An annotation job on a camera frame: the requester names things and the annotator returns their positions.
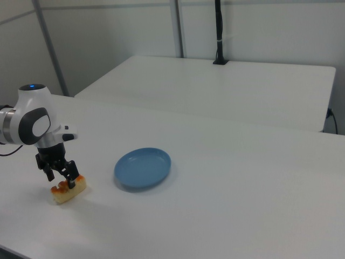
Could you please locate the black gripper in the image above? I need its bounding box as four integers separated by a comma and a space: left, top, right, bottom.
35, 143, 80, 190

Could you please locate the orange glazed bread loaf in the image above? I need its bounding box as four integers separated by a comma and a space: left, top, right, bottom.
50, 174, 88, 206

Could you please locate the blue round plate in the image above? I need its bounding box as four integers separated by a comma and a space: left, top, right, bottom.
113, 147, 172, 193

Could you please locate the white side table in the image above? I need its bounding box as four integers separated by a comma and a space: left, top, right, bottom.
73, 55, 337, 133

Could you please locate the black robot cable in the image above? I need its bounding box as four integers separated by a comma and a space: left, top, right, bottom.
0, 144, 24, 158

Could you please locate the grey metal partition post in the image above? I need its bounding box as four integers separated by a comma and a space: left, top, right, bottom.
31, 0, 71, 97
170, 0, 188, 58

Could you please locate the grey partition horizontal rail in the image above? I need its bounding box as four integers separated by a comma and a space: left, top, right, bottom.
42, 2, 345, 12

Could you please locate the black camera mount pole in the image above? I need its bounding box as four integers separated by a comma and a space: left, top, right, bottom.
212, 0, 230, 66

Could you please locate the black power cable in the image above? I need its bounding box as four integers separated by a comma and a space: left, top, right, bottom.
327, 107, 339, 134

